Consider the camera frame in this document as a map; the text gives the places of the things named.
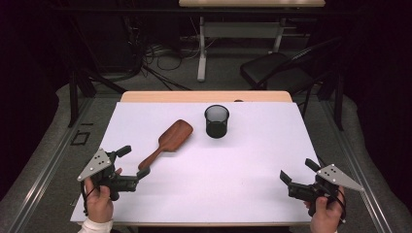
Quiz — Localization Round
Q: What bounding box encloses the dark curtain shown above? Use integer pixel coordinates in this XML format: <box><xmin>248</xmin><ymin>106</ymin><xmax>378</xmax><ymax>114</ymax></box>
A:
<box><xmin>339</xmin><ymin>0</ymin><xmax>412</xmax><ymax>212</ymax></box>
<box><xmin>0</xmin><ymin>0</ymin><xmax>71</xmax><ymax>202</ymax></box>

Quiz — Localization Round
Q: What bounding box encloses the white frame desk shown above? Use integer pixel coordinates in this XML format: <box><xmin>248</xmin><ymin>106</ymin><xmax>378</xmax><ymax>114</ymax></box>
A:
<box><xmin>178</xmin><ymin>0</ymin><xmax>326</xmax><ymax>83</ymax></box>

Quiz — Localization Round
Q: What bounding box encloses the bundle of black floor cables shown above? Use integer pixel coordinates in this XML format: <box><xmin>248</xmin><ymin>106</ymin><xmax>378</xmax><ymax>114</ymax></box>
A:
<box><xmin>124</xmin><ymin>13</ymin><xmax>195</xmax><ymax>91</ymax></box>

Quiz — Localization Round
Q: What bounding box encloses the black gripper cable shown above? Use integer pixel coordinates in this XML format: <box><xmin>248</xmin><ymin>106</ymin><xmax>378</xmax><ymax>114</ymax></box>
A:
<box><xmin>329</xmin><ymin>192</ymin><xmax>348</xmax><ymax>226</ymax></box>
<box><xmin>80</xmin><ymin>181</ymin><xmax>98</xmax><ymax>217</ymax></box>

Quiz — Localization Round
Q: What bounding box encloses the metal floor rail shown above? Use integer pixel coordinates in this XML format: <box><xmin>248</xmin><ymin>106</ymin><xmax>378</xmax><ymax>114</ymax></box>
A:
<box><xmin>315</xmin><ymin>96</ymin><xmax>395</xmax><ymax>233</ymax></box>
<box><xmin>6</xmin><ymin>96</ymin><xmax>96</xmax><ymax>233</ymax></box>

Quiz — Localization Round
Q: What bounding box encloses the person's left hand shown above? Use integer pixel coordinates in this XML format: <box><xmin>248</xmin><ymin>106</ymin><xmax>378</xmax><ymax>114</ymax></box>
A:
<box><xmin>84</xmin><ymin>167</ymin><xmax>123</xmax><ymax>224</ymax></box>

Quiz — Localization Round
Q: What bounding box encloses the black floor outlet frame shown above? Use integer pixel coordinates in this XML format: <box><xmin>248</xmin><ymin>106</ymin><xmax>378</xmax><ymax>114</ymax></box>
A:
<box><xmin>70</xmin><ymin>130</ymin><xmax>91</xmax><ymax>147</ymax></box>

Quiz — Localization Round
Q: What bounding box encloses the black folding chair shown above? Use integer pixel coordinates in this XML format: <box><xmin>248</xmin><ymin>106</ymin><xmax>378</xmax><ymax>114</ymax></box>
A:
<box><xmin>240</xmin><ymin>36</ymin><xmax>345</xmax><ymax>119</ymax></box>

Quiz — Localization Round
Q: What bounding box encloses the white table sheet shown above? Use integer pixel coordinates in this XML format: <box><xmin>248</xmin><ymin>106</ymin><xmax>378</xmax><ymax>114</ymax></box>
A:
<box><xmin>69</xmin><ymin>101</ymin><xmax>321</xmax><ymax>225</ymax></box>

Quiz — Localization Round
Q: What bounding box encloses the black metal stand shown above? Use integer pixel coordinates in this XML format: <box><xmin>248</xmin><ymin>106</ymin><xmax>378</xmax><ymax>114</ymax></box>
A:
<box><xmin>66</xmin><ymin>18</ymin><xmax>128</xmax><ymax>128</ymax></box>
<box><xmin>319</xmin><ymin>72</ymin><xmax>345</xmax><ymax>132</ymax></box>

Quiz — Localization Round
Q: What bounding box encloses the black mesh cup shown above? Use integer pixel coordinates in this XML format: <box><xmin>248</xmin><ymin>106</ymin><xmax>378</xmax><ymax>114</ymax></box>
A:
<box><xmin>204</xmin><ymin>104</ymin><xmax>230</xmax><ymax>140</ymax></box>

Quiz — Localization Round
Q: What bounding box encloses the brown wooden hairbrush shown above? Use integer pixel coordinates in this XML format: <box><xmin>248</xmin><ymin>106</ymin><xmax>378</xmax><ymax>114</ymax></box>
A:
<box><xmin>137</xmin><ymin>118</ymin><xmax>194</xmax><ymax>172</ymax></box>

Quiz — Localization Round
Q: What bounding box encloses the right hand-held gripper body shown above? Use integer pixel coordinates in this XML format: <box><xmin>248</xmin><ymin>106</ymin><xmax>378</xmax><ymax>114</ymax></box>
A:
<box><xmin>287</xmin><ymin>163</ymin><xmax>365</xmax><ymax>217</ymax></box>

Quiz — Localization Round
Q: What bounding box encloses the person's right hand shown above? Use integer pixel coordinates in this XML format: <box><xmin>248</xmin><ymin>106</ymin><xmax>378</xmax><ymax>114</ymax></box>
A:
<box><xmin>303</xmin><ymin>185</ymin><xmax>346</xmax><ymax>233</ymax></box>

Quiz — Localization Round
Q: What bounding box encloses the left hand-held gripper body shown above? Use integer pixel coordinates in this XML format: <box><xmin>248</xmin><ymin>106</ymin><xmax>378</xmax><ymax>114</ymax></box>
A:
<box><xmin>77</xmin><ymin>148</ymin><xmax>140</xmax><ymax>202</ymax></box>

